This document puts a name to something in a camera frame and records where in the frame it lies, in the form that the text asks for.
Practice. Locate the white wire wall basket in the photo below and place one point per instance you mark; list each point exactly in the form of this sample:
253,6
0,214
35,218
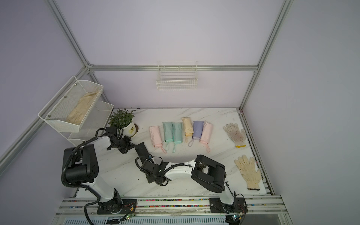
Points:
176,75

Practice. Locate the yellow umbrella in sleeve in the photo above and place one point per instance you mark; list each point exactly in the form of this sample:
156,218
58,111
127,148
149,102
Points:
188,128

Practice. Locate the white two-tier mesh shelf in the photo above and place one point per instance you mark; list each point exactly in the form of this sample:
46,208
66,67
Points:
61,105

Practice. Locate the purple umbrella in sleeve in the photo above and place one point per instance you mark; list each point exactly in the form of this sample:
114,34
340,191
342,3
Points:
198,129

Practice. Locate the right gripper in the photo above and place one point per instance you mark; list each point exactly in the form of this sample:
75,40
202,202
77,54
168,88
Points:
151,179

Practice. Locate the teal umbrella left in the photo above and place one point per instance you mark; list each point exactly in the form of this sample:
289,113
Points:
168,134

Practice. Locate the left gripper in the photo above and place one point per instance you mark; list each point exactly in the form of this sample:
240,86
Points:
128,145

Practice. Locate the teal umbrella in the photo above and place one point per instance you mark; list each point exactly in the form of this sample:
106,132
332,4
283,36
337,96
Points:
177,134
168,134

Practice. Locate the beige gloves in shelf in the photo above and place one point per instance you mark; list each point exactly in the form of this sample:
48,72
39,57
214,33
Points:
78,113

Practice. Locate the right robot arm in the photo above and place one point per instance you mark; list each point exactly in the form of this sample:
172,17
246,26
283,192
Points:
203,170

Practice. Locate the cream work glove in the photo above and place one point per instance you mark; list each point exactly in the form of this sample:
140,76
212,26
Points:
251,175

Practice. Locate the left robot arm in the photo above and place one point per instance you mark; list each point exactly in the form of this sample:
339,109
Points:
80,169

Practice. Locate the black umbrella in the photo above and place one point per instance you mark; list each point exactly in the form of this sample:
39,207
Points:
152,171

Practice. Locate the white dotted work glove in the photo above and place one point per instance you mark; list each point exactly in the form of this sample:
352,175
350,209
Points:
237,135

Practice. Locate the potted green plant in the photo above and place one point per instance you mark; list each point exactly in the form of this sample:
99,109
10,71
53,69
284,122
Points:
123,119

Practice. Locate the teal umbrella right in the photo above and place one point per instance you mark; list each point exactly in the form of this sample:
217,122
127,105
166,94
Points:
177,134

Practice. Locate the pink umbrella far right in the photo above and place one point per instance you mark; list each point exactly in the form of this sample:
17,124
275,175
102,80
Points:
206,135

